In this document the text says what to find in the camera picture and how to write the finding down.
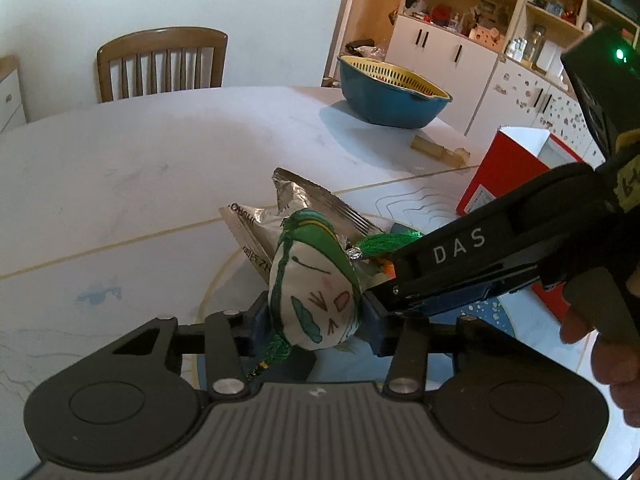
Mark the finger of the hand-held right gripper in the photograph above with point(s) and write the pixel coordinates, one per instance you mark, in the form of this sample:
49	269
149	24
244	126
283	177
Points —
465	299

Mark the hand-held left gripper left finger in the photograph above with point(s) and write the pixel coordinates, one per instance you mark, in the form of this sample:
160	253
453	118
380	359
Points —
257	325

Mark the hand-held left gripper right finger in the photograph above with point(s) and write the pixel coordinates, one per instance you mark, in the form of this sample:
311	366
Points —
377	332

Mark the red and white cardboard box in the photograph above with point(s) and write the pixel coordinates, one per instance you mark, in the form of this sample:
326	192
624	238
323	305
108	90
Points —
505	170

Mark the white cloth doll green hair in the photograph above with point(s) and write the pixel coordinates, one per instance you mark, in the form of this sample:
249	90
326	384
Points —
315	290

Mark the person's right hand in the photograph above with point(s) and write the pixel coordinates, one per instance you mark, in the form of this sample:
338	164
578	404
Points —
620	375

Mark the silver packet with lettering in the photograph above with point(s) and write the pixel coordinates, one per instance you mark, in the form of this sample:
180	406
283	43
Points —
255	230

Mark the tan wooden piece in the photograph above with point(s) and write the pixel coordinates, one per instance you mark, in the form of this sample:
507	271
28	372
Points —
430	147

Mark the crumpled silver foil packet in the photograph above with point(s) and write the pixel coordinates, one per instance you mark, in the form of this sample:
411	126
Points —
310	195

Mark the blue and yellow strainer basket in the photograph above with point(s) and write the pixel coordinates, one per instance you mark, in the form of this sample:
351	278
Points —
390	105

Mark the glass jar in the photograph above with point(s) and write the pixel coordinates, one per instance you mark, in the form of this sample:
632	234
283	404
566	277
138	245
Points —
535	42

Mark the plain white cabinet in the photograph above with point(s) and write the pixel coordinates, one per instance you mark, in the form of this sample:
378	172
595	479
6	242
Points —
435	60

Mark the wooden shelf unit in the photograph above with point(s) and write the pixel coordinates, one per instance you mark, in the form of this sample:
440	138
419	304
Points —
555	15

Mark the red toy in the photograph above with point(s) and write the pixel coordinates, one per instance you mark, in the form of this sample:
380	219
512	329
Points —
442	12

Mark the pile of bags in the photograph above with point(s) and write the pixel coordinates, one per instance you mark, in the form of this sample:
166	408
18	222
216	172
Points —
365	50

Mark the wooden chair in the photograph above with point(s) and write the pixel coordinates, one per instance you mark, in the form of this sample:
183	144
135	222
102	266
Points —
160	40

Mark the white drawer cabinet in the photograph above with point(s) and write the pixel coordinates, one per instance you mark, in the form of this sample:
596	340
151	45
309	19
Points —
10	100

